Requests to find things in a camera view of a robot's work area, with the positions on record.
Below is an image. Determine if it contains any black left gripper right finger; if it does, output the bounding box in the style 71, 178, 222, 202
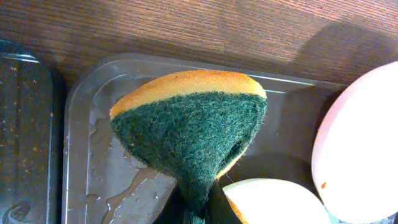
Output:
205, 183, 239, 224

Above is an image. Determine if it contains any white plate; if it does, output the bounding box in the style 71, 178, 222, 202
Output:
223, 178, 331, 224
312, 62, 397, 223

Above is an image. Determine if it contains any green and yellow sponge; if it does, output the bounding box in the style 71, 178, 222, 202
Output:
109, 70, 267, 223

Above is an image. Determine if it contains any brown large tray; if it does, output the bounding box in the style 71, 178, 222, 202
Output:
62, 54, 345, 223

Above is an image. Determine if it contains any white plate top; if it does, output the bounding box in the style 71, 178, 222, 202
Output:
312, 62, 397, 223

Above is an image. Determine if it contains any white plate bottom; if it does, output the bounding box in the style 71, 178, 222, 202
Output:
223, 178, 331, 224

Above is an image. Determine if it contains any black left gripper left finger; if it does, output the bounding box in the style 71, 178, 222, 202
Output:
153, 186, 187, 224

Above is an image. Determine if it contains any black small tray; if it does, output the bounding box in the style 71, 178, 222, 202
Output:
1, 40, 66, 223

